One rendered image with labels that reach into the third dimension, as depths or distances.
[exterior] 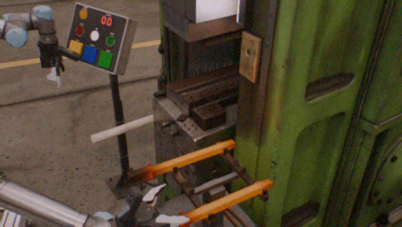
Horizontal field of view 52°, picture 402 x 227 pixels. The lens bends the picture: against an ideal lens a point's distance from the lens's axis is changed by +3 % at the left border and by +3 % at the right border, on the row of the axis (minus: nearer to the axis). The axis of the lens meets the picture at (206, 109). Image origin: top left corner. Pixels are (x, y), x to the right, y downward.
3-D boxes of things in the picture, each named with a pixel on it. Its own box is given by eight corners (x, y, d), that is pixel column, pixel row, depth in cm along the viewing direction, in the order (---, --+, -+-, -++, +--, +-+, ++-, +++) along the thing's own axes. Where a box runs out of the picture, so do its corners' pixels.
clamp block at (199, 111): (204, 131, 167) (204, 119, 163) (192, 121, 173) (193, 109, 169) (227, 123, 173) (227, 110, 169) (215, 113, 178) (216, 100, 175)
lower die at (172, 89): (188, 117, 175) (188, 101, 170) (166, 96, 189) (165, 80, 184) (262, 90, 195) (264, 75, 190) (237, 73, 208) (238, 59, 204)
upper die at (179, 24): (188, 42, 155) (188, 19, 150) (163, 24, 169) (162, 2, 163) (270, 21, 175) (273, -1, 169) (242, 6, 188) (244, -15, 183)
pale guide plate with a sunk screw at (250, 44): (253, 82, 148) (258, 40, 138) (238, 72, 154) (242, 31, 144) (258, 81, 149) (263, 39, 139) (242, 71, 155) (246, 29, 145)
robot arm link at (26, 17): (0, 21, 166) (30, 19, 169) (3, 10, 175) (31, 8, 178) (6, 39, 170) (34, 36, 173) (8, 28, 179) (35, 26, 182)
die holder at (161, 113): (194, 215, 188) (194, 139, 163) (156, 167, 214) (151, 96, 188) (283, 170, 214) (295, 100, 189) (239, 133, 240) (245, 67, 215)
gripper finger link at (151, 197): (158, 192, 126) (142, 214, 119) (157, 179, 122) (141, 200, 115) (166, 196, 125) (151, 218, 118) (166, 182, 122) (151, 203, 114)
